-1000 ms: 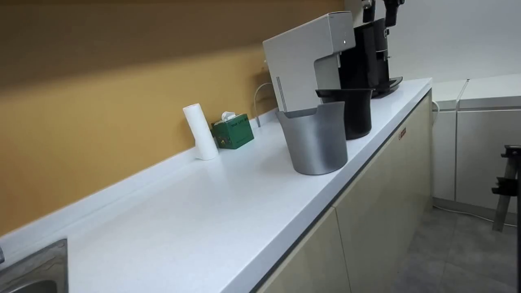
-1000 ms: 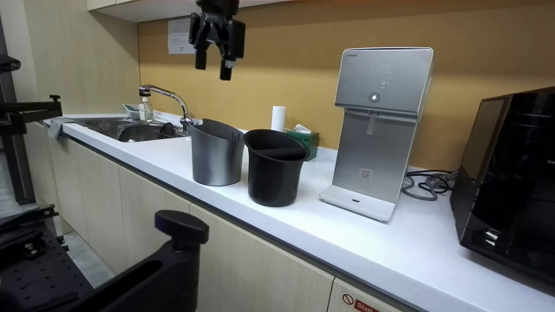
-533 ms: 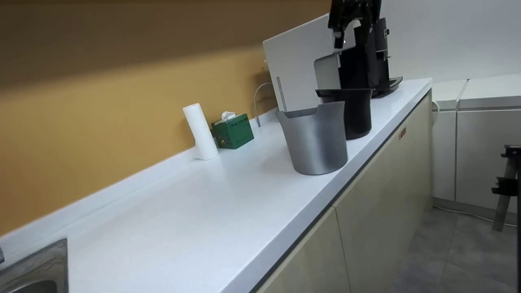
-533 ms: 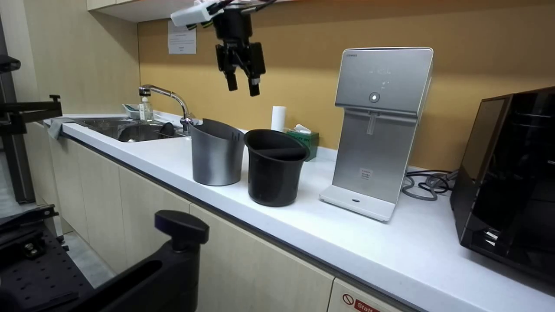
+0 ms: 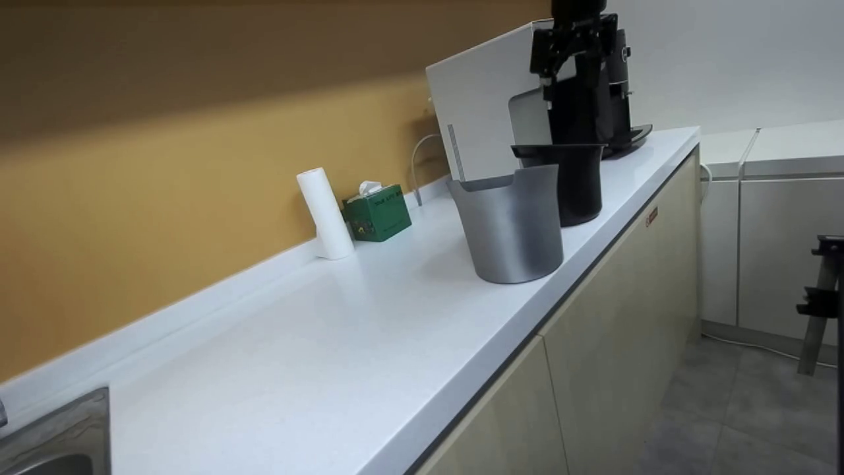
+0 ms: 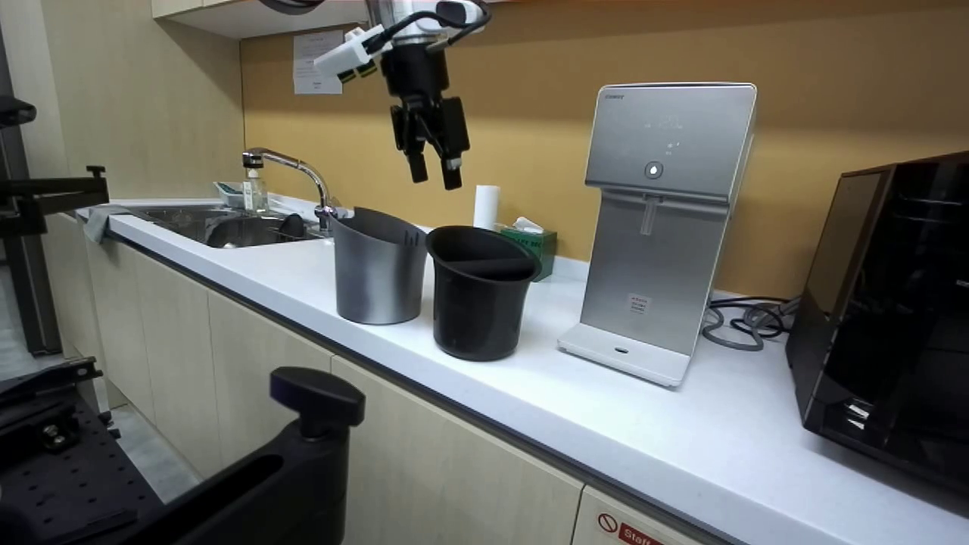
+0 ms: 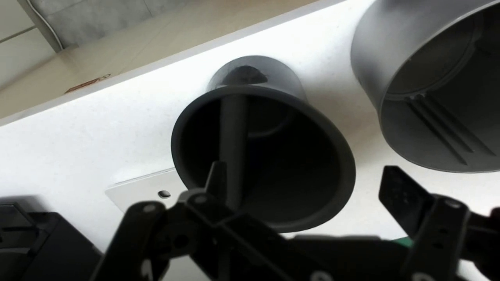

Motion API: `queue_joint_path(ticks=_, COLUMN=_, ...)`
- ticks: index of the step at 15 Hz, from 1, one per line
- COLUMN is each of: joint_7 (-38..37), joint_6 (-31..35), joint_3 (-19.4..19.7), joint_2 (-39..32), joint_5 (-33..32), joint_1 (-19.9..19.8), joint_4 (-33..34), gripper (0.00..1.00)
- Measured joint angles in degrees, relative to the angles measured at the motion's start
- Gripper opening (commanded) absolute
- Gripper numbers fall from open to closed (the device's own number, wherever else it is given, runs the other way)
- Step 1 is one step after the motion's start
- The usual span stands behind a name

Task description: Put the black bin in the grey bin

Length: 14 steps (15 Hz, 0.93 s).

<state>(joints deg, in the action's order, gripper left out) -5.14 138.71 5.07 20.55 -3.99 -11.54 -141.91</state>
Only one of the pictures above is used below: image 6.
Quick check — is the green tissue box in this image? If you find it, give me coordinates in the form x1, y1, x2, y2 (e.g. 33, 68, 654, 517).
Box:
495, 216, 559, 283

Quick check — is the black countertop oven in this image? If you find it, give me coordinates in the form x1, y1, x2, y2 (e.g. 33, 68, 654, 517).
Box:
785, 151, 969, 497

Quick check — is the beige cabinet door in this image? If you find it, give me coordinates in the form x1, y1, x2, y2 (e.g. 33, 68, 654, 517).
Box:
205, 290, 335, 487
132, 250, 225, 479
82, 233, 157, 423
330, 356, 585, 545

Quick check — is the clear soap bottle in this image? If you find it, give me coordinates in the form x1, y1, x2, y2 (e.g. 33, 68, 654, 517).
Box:
241, 167, 270, 215

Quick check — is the steel sink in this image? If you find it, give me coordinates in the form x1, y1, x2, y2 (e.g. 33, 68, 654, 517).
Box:
121, 203, 328, 250

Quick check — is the black bin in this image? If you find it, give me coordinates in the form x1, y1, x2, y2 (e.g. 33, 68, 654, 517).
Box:
425, 225, 544, 363

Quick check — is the silver water dispenser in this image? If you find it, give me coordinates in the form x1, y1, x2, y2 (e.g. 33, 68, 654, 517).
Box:
557, 82, 759, 389

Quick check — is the coil of grey cable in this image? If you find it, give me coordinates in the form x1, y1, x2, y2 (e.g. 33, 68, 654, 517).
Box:
699, 295, 801, 353

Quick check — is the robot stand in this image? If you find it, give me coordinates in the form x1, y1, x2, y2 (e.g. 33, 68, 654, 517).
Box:
0, 356, 369, 545

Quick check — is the white paper notice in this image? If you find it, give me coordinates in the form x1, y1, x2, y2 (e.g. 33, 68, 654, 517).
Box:
292, 30, 346, 96

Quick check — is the cabinet door with red sticker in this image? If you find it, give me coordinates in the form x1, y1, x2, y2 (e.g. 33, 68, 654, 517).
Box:
570, 484, 712, 545

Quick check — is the black metal frame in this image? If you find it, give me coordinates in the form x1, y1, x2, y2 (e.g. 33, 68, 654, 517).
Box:
0, 96, 111, 357

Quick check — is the grey metal bin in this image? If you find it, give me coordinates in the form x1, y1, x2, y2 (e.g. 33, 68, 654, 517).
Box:
330, 206, 429, 326

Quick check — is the grey cloth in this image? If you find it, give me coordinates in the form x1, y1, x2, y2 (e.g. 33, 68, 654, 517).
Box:
81, 204, 134, 245

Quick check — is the wall cabinet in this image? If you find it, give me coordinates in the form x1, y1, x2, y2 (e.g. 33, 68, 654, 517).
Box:
151, 0, 373, 41

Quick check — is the chrome tap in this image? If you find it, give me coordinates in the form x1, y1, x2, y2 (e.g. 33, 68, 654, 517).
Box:
241, 147, 339, 232

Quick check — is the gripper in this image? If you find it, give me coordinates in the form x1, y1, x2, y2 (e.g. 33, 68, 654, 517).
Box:
380, 43, 472, 192

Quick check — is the white paper roll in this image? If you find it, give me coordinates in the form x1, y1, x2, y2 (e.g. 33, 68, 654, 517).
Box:
473, 184, 502, 232

